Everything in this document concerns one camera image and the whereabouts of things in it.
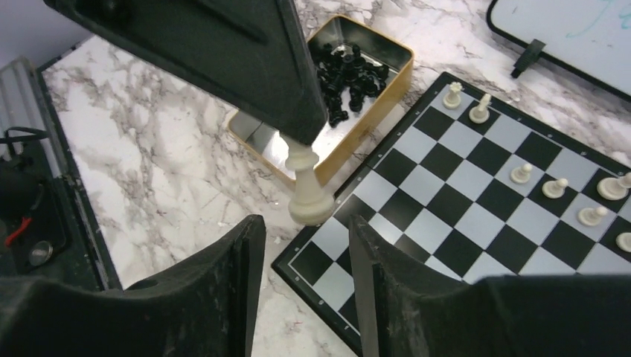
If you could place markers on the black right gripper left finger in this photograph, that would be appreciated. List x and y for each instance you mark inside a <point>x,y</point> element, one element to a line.
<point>205,305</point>

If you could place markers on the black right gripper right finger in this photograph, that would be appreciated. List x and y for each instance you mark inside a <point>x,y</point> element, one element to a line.
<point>405,308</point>

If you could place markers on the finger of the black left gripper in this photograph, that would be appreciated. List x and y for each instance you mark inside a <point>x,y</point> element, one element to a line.
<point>291,98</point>

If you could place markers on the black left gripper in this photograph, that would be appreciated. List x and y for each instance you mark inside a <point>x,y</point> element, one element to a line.
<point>173,35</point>

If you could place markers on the white queen piece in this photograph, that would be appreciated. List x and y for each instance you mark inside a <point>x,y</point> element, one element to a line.
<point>310,204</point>

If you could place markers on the white pawn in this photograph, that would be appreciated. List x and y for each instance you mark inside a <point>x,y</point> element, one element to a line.
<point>623,241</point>
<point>554,189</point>
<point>521,174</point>
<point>591,216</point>

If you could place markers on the white rook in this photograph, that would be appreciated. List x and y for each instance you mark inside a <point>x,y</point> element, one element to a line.
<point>452,99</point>

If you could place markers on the white bishop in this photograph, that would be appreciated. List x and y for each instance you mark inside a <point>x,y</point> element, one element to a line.
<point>480,113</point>

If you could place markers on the pile of black chess pieces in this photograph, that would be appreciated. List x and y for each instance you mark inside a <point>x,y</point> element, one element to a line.
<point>344,69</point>

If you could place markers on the gold tin tray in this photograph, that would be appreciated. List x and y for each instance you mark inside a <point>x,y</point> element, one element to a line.
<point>334,146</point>

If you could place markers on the black silver chessboard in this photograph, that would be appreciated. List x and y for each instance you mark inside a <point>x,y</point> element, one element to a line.
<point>438,188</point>

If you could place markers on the small whiteboard on stand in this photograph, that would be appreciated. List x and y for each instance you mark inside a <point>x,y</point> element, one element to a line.
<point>588,38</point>

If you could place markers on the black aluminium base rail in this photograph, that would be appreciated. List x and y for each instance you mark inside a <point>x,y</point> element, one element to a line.
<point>48,227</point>

